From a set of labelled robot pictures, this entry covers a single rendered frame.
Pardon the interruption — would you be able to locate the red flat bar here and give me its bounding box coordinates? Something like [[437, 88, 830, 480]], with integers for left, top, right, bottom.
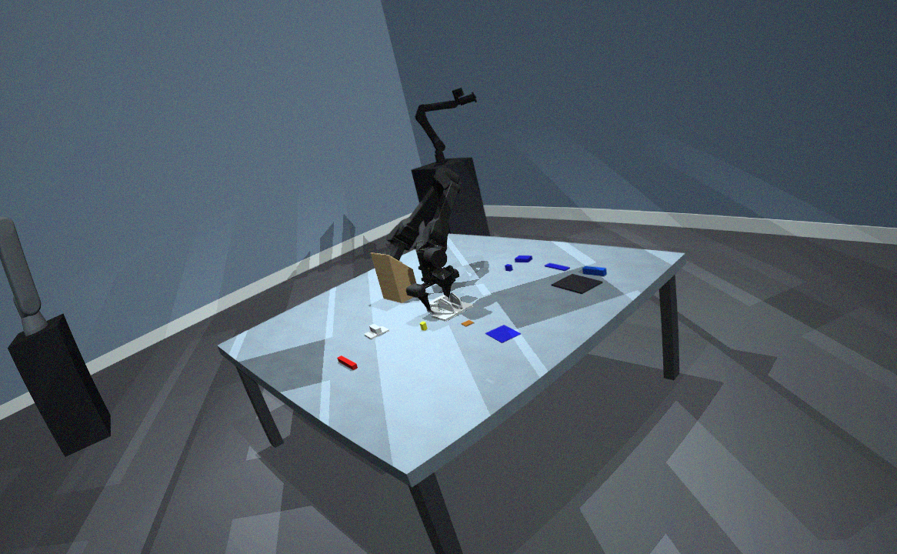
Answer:
[[338, 355, 358, 371]]

